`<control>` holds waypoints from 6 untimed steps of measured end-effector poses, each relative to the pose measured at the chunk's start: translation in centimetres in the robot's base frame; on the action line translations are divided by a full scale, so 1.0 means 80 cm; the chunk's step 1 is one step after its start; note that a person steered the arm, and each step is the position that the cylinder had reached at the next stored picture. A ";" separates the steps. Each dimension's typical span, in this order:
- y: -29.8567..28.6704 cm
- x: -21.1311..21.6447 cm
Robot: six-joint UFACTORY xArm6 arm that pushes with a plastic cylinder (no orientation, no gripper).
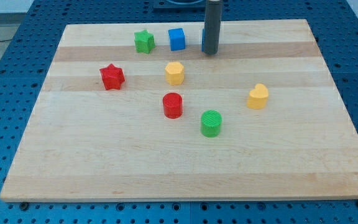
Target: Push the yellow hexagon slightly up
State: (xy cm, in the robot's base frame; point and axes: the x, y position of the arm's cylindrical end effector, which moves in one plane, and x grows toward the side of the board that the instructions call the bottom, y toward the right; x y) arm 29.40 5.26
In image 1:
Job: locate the yellow hexagon block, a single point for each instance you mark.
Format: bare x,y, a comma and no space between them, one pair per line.
174,73

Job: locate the red cylinder block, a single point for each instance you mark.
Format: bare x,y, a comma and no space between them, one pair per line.
172,105

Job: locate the green cylinder block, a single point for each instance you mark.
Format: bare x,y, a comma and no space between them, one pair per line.
211,121

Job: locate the wooden board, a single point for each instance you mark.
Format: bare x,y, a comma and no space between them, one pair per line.
83,143

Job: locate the red star block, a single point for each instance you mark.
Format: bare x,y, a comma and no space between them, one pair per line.
112,77

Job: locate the blue cube block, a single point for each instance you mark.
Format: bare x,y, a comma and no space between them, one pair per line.
177,39

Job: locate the green star block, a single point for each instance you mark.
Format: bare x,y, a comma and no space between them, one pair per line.
144,42

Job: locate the yellow heart block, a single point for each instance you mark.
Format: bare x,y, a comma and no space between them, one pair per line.
258,96

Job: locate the blue block behind rod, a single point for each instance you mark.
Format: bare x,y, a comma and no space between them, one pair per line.
202,40

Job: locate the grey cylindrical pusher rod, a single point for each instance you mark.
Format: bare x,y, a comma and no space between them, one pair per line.
212,25

